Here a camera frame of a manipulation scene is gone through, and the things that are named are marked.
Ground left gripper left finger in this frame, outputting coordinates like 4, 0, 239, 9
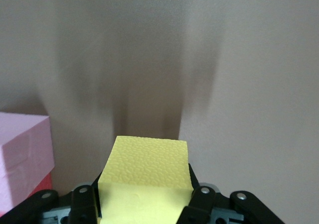
0, 173, 102, 224

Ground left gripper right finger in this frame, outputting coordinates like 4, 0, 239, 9
175, 163, 284, 224

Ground red foam cube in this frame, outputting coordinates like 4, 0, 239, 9
28, 172, 53, 197

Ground yellow foam cube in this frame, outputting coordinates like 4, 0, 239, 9
97, 135, 194, 224

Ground pink foam cube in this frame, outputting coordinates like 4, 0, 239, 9
0, 112, 55, 216

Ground brown table mat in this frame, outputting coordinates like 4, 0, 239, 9
0, 0, 319, 224

